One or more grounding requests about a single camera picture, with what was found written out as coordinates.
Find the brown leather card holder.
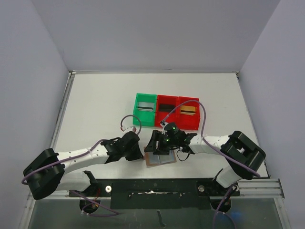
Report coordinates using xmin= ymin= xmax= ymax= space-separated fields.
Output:
xmin=144 ymin=151 xmax=177 ymax=167

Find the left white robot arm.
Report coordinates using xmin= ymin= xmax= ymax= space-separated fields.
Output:
xmin=21 ymin=131 xmax=143 ymax=200

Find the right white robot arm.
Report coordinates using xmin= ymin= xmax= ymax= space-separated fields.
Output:
xmin=144 ymin=123 xmax=266 ymax=188

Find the gold card in bin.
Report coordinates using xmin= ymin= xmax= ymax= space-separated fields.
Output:
xmin=180 ymin=105 xmax=197 ymax=115

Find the black credit card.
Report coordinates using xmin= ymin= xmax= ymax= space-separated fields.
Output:
xmin=159 ymin=104 xmax=175 ymax=113

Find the silver credit card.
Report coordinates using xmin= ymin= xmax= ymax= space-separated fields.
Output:
xmin=136 ymin=102 xmax=155 ymax=112

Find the middle red plastic bin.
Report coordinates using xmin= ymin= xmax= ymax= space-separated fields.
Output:
xmin=154 ymin=95 xmax=178 ymax=127

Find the green plastic bin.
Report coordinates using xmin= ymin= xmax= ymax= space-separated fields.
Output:
xmin=133 ymin=93 xmax=157 ymax=127

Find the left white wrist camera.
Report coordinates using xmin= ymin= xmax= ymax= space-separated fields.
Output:
xmin=121 ymin=125 xmax=137 ymax=133

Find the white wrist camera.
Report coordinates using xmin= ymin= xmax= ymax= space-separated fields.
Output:
xmin=121 ymin=125 xmax=137 ymax=133
xmin=160 ymin=121 xmax=168 ymax=135

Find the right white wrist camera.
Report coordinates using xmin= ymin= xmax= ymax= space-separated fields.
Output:
xmin=160 ymin=121 xmax=168 ymax=135

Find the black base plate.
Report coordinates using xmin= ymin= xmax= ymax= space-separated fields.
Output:
xmin=80 ymin=178 xmax=228 ymax=210

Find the aluminium frame rail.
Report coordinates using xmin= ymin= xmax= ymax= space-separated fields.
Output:
xmin=238 ymin=178 xmax=285 ymax=198

